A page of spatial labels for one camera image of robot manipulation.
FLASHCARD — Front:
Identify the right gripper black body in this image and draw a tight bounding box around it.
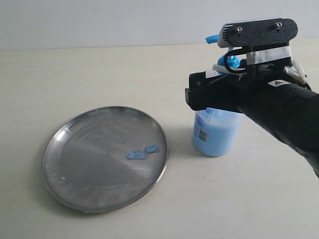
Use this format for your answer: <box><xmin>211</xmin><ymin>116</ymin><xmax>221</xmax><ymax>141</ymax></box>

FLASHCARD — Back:
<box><xmin>184</xmin><ymin>58</ymin><xmax>295</xmax><ymax>112</ymax></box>

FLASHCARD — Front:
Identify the blue soap pump bottle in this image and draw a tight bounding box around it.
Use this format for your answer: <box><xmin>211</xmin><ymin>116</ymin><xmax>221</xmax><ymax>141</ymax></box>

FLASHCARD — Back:
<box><xmin>192</xmin><ymin>33</ymin><xmax>246</xmax><ymax>157</ymax></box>

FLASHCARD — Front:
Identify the blue soap blob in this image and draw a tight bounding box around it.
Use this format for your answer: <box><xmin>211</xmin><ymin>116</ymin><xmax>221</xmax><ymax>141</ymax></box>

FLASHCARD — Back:
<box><xmin>126</xmin><ymin>144</ymin><xmax>160</xmax><ymax>160</ymax></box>

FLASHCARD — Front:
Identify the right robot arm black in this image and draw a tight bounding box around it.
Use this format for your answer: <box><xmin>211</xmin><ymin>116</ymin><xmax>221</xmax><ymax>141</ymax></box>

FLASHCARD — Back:
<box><xmin>185</xmin><ymin>61</ymin><xmax>319</xmax><ymax>174</ymax></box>

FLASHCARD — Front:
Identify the round metal plate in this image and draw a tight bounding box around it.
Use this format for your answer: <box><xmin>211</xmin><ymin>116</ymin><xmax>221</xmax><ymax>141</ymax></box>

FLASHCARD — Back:
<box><xmin>41</xmin><ymin>106</ymin><xmax>169</xmax><ymax>214</ymax></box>

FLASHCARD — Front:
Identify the right wrist camera grey black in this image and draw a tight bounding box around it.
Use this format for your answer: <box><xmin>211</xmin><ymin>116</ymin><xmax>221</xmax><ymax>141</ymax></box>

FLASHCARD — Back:
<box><xmin>217</xmin><ymin>18</ymin><xmax>298</xmax><ymax>48</ymax></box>

